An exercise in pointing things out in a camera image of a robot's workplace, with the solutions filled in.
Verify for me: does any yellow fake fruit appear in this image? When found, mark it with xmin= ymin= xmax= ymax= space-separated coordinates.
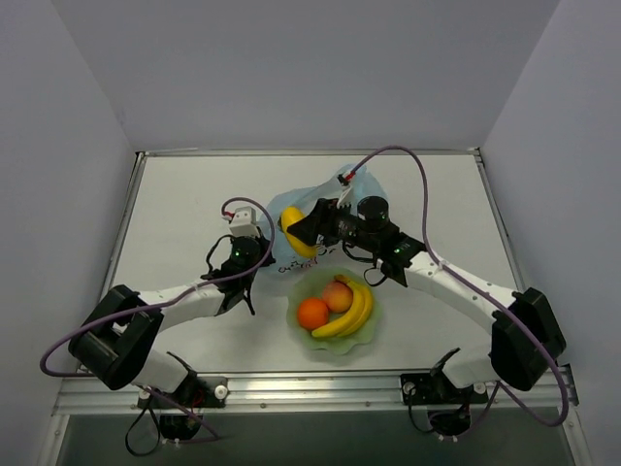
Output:
xmin=279 ymin=206 xmax=317 ymax=259

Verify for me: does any light blue plastic bag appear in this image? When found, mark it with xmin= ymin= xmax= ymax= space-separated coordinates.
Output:
xmin=260 ymin=163 xmax=388 ymax=281

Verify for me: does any fake peach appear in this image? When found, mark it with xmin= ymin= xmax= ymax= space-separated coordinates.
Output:
xmin=321 ymin=281 xmax=353 ymax=314

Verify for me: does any orange fake fruit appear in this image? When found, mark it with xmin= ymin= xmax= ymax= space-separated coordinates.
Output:
xmin=296 ymin=297 xmax=330 ymax=331

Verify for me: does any yellow fake banana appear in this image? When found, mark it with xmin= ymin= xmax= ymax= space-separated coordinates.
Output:
xmin=311 ymin=275 xmax=374 ymax=339

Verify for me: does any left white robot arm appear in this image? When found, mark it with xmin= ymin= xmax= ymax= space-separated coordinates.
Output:
xmin=69 ymin=235 xmax=275 ymax=407

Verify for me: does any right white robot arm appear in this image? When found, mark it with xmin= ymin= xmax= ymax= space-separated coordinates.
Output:
xmin=278 ymin=196 xmax=567 ymax=401

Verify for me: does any green scalloped bowl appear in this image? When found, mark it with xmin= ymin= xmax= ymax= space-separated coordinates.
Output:
xmin=286 ymin=267 xmax=382 ymax=355

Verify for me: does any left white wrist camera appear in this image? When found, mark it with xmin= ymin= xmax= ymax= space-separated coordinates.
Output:
xmin=222 ymin=207 xmax=260 ymax=238

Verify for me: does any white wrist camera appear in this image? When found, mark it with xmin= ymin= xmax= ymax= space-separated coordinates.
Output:
xmin=336 ymin=171 xmax=355 ymax=209
xmin=222 ymin=207 xmax=260 ymax=238

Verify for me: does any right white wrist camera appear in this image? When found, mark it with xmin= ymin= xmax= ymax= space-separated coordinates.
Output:
xmin=336 ymin=171 xmax=355 ymax=209

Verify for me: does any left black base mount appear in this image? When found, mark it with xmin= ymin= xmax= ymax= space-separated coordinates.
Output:
xmin=132 ymin=351 xmax=229 ymax=409

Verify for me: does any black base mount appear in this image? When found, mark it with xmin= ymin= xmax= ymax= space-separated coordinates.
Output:
xmin=132 ymin=351 xmax=229 ymax=409
xmin=400 ymin=348 xmax=489 ymax=406

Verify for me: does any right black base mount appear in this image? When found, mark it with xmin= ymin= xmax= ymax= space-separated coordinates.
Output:
xmin=400 ymin=348 xmax=489 ymax=406

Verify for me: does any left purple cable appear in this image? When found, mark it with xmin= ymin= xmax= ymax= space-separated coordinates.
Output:
xmin=39 ymin=197 xmax=277 ymax=444

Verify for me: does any aluminium front rail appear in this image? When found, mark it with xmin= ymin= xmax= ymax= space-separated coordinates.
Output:
xmin=51 ymin=366 xmax=579 ymax=417

